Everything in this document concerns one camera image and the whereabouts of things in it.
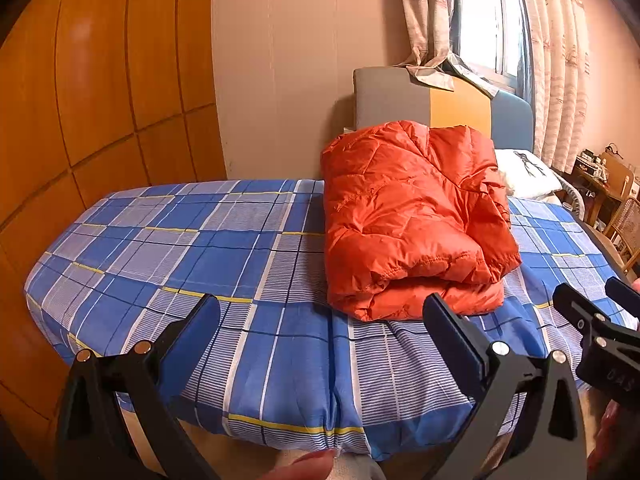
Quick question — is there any patterned beige curtain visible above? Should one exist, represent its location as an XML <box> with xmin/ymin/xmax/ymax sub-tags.
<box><xmin>515</xmin><ymin>0</ymin><xmax>592</xmax><ymax>174</ymax></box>

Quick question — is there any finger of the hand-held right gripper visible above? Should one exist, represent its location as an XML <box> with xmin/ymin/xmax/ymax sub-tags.
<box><xmin>551</xmin><ymin>283</ymin><xmax>612</xmax><ymax>343</ymax></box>
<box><xmin>604</xmin><ymin>276</ymin><xmax>640</xmax><ymax>320</ymax></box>

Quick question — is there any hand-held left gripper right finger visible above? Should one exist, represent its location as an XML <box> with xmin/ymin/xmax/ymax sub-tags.
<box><xmin>422</xmin><ymin>293</ymin><xmax>589</xmax><ymax>480</ymax></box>

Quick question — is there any person's left hand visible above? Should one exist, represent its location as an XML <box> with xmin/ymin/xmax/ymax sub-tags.
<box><xmin>249</xmin><ymin>449</ymin><xmax>337</xmax><ymax>480</ymax></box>

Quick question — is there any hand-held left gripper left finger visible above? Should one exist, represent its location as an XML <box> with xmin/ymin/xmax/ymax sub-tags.
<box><xmin>54</xmin><ymin>294</ymin><xmax>223</xmax><ymax>480</ymax></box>

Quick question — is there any person's right hand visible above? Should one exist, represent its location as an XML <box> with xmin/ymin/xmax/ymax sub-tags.
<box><xmin>586</xmin><ymin>400</ymin><xmax>640</xmax><ymax>480</ymax></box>

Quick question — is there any orange quilted jacket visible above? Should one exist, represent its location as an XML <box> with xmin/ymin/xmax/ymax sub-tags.
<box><xmin>320</xmin><ymin>120</ymin><xmax>522</xmax><ymax>322</ymax></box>

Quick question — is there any wooden chair back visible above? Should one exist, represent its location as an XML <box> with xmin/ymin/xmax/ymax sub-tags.
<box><xmin>599</xmin><ymin>152</ymin><xmax>636</xmax><ymax>202</ymax></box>

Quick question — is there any window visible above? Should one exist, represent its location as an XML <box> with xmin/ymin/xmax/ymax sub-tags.
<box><xmin>451</xmin><ymin>0</ymin><xmax>532</xmax><ymax>94</ymax></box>

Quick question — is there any white pillow with deer print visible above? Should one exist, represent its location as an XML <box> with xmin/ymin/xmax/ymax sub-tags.
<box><xmin>494</xmin><ymin>148</ymin><xmax>564</xmax><ymax>199</ymax></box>

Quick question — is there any patterned curtain with grey lining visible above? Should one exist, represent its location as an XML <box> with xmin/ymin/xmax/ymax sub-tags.
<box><xmin>395</xmin><ymin>0</ymin><xmax>502</xmax><ymax>99</ymax></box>

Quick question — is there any rattan chair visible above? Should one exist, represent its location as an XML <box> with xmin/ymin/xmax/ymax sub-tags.
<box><xmin>601</xmin><ymin>196</ymin><xmax>640</xmax><ymax>272</ymax></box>

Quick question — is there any wooden desk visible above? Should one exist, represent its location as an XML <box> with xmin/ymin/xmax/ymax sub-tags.
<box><xmin>571</xmin><ymin>149</ymin><xmax>637</xmax><ymax>227</ymax></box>

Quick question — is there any grey yellow blue sofa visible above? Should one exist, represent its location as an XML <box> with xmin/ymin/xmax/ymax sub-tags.
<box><xmin>344</xmin><ymin>66</ymin><xmax>587</xmax><ymax>202</ymax></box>

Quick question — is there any bed with blue plaid sheet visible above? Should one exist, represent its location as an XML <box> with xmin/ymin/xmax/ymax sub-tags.
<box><xmin>24</xmin><ymin>179</ymin><xmax>639</xmax><ymax>462</ymax></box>

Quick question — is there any wooden wardrobe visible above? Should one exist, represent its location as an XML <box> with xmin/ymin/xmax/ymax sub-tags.
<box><xmin>0</xmin><ymin>0</ymin><xmax>229</xmax><ymax>463</ymax></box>

